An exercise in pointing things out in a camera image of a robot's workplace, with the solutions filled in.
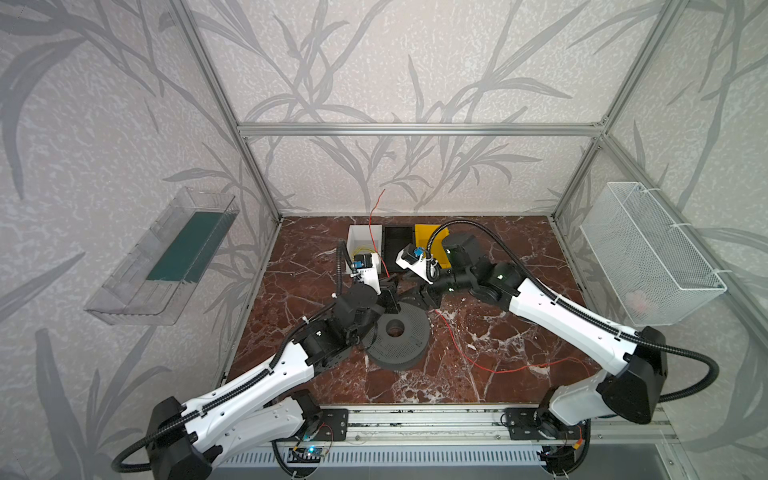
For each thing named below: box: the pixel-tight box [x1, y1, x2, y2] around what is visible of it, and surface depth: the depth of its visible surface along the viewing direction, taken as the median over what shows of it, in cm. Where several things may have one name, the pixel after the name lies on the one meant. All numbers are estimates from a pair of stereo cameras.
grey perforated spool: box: [363, 302, 431, 371], surface depth 84 cm
